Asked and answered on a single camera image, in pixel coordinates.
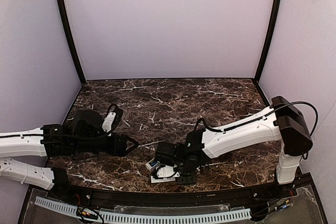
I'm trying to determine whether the white remote control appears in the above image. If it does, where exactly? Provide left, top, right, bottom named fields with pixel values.
left=145, top=159, right=160, bottom=171

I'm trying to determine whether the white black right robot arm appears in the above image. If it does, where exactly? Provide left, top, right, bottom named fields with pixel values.
left=151, top=96, right=313, bottom=185

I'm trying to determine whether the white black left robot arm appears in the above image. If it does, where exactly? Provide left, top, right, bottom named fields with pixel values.
left=1, top=106, right=139, bottom=190

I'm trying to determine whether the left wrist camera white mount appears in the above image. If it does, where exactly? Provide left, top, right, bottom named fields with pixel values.
left=102, top=112, right=117, bottom=132

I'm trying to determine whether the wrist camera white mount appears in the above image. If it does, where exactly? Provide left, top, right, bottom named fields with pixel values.
left=102, top=112, right=117, bottom=132
left=151, top=165, right=180, bottom=184

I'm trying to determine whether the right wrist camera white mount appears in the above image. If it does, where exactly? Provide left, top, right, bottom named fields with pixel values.
left=151, top=165, right=180, bottom=184

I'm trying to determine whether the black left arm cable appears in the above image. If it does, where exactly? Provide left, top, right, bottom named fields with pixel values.
left=104, top=103, right=124, bottom=137

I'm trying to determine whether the centre white cable duct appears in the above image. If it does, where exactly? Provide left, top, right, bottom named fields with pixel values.
left=99, top=207, right=251, bottom=222

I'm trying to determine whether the white cable duct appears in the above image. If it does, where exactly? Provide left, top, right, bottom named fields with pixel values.
left=99, top=207, right=251, bottom=222
left=34, top=196, right=77, bottom=217

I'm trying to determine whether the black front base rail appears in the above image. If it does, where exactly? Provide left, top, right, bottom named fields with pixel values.
left=47, top=173, right=313, bottom=209

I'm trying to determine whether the left white cable duct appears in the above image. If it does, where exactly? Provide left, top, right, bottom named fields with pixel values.
left=34, top=196, right=77, bottom=217

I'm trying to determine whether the black left frame post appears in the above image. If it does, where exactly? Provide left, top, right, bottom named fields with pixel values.
left=56, top=0, right=86, bottom=85

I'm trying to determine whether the black frame post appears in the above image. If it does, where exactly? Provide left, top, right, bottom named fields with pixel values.
left=254, top=0, right=281, bottom=83
left=56, top=0, right=86, bottom=85

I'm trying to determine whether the black right frame post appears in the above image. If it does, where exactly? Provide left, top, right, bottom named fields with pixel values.
left=254, top=0, right=281, bottom=83

